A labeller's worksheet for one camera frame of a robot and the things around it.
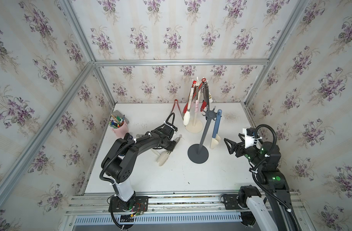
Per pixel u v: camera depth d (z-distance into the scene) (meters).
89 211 0.72
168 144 0.78
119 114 1.10
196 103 0.78
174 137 0.99
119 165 0.46
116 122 0.95
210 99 0.84
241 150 0.62
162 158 0.86
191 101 0.78
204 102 0.85
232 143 0.63
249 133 0.59
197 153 0.91
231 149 0.64
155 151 0.90
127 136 0.95
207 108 0.83
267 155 0.50
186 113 0.80
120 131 0.93
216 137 0.70
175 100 1.22
